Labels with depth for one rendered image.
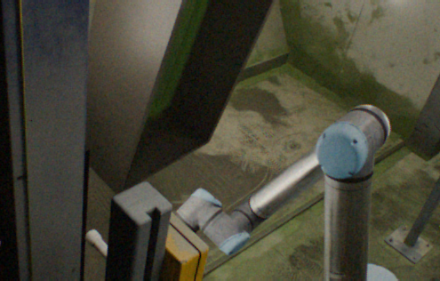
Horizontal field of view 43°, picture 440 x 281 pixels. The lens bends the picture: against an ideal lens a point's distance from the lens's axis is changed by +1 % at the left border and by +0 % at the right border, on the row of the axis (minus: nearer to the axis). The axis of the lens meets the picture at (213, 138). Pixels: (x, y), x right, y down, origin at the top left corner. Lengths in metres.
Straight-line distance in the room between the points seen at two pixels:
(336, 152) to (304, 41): 3.02
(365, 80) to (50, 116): 3.07
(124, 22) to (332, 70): 2.45
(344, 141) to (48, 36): 0.66
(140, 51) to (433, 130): 2.41
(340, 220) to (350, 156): 0.19
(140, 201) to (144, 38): 1.25
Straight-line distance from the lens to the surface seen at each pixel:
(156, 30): 1.88
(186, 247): 0.81
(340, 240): 1.44
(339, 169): 1.31
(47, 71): 1.17
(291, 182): 1.63
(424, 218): 3.17
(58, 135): 1.28
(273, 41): 4.28
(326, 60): 4.20
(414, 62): 3.84
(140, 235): 0.72
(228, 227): 1.72
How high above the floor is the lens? 2.15
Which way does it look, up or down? 37 degrees down
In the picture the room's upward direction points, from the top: 12 degrees clockwise
